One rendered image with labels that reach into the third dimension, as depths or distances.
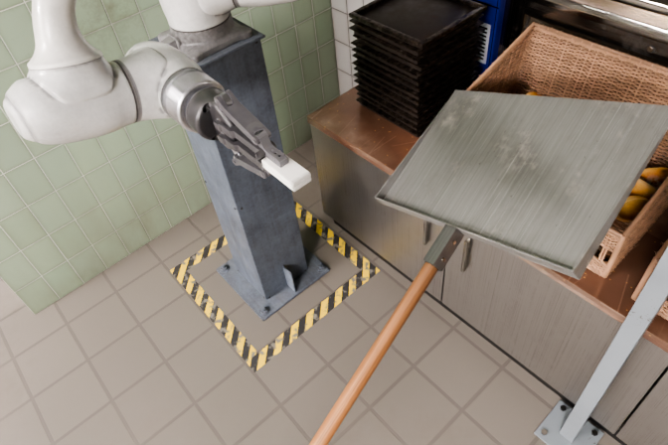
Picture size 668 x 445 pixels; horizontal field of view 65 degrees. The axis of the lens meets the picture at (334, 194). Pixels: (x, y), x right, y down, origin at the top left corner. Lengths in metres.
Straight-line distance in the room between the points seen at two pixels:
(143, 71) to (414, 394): 1.30
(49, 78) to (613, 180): 0.92
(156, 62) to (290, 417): 1.23
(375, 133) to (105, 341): 1.22
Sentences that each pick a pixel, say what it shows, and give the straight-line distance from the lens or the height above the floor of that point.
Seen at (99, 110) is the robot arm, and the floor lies 1.21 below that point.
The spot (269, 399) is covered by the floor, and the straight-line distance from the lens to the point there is 1.83.
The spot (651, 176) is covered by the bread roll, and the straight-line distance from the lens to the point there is 1.59.
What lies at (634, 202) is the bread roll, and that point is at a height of 0.65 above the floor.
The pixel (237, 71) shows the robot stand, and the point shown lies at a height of 0.94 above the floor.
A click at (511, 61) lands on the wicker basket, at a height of 0.77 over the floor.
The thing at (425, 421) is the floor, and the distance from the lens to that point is 1.77.
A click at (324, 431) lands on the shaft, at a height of 0.61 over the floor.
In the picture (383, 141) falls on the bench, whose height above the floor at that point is 0.58.
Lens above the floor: 1.65
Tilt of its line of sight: 45 degrees down
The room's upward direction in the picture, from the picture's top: 7 degrees counter-clockwise
